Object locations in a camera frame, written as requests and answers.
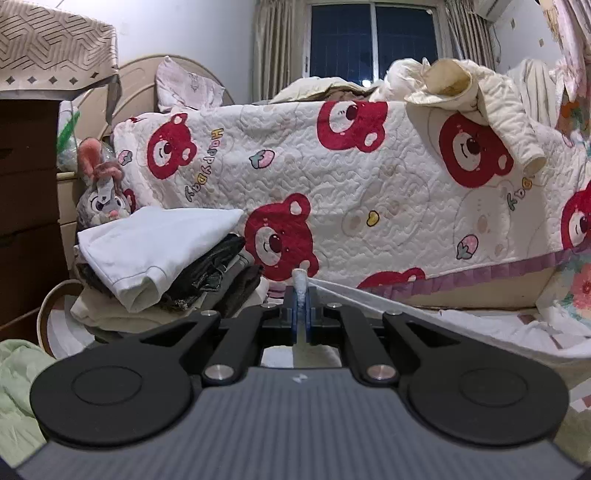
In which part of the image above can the light grey sweatshirt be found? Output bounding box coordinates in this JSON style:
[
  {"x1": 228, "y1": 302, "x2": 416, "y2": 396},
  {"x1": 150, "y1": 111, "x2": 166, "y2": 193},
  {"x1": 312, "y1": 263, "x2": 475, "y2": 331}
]
[{"x1": 262, "y1": 268, "x2": 591, "y2": 370}]

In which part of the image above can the stack of folded dark clothes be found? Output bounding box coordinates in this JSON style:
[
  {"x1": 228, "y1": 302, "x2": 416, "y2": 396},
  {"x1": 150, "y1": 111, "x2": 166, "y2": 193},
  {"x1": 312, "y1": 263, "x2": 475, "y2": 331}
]
[{"x1": 71, "y1": 233, "x2": 270, "y2": 334}]

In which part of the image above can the light green blanket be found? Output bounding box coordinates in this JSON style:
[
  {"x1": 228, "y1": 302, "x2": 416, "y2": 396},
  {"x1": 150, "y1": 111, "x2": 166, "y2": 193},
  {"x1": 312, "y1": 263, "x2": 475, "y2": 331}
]
[{"x1": 0, "y1": 339, "x2": 55, "y2": 467}]

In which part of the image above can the white folded shirt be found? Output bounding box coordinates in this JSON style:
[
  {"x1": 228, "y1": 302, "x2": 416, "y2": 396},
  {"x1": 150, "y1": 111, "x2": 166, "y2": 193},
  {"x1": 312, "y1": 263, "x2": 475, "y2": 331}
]
[{"x1": 78, "y1": 206, "x2": 243, "y2": 313}]

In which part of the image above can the dark wooden cabinet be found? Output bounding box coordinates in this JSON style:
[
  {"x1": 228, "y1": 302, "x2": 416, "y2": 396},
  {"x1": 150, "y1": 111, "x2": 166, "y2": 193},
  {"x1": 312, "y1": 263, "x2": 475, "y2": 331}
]
[{"x1": 0, "y1": 100, "x2": 68, "y2": 342}]

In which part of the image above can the grey bunny plush toy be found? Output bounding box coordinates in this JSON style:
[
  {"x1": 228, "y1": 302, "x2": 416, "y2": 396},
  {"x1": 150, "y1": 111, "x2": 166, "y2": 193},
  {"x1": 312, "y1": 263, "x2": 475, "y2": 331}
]
[{"x1": 76, "y1": 138, "x2": 132, "y2": 231}]

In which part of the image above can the white quilt with red bears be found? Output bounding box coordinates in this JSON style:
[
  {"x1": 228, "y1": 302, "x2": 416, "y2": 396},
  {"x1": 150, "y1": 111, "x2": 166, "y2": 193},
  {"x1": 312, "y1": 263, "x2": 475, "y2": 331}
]
[{"x1": 112, "y1": 101, "x2": 590, "y2": 295}]

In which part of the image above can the cream jacket on bed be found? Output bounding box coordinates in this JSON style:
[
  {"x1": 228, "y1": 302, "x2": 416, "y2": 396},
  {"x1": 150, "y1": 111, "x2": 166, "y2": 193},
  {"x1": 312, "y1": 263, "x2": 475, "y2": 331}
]
[{"x1": 369, "y1": 58, "x2": 547, "y2": 174}]

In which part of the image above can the pink white pillow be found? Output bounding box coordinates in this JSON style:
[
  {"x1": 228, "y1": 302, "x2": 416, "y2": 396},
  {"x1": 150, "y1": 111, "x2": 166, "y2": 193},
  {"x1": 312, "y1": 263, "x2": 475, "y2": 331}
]
[{"x1": 155, "y1": 56, "x2": 225, "y2": 113}]

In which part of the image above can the beige wooden headboard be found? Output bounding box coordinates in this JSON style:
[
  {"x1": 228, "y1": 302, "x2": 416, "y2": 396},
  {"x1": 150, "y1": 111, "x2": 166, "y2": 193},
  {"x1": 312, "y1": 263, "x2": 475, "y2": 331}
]
[{"x1": 73, "y1": 54, "x2": 236, "y2": 144}]

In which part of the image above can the patterned beige cloth cover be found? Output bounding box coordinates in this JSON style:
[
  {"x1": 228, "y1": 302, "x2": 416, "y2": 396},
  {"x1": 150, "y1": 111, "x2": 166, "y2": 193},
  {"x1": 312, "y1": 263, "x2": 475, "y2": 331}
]
[{"x1": 0, "y1": 1, "x2": 122, "y2": 122}]

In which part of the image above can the beige right curtain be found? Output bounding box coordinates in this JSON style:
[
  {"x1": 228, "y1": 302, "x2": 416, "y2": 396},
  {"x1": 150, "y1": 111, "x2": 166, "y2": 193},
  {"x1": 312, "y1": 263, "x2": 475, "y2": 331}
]
[{"x1": 445, "y1": 0, "x2": 495, "y2": 70}]

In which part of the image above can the beige curtain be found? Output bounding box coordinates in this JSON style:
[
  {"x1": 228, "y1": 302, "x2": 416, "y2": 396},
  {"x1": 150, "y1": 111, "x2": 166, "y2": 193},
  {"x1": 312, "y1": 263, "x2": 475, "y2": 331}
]
[
  {"x1": 252, "y1": 0, "x2": 304, "y2": 101},
  {"x1": 445, "y1": 0, "x2": 495, "y2": 70}
]

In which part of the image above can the floral colourful cloth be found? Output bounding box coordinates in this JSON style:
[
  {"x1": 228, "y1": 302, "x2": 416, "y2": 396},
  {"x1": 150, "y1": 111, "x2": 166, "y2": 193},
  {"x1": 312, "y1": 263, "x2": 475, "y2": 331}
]
[{"x1": 537, "y1": 1, "x2": 590, "y2": 336}]

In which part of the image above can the beige left curtain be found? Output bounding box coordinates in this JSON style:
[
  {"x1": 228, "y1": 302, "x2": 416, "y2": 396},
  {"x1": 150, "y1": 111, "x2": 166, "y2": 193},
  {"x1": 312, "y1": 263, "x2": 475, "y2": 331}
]
[{"x1": 252, "y1": 0, "x2": 304, "y2": 101}]

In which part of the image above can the dark window with frame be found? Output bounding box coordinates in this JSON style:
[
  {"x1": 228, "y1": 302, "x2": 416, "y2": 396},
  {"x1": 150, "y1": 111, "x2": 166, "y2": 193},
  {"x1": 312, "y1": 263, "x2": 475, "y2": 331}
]
[{"x1": 297, "y1": 1, "x2": 452, "y2": 86}]

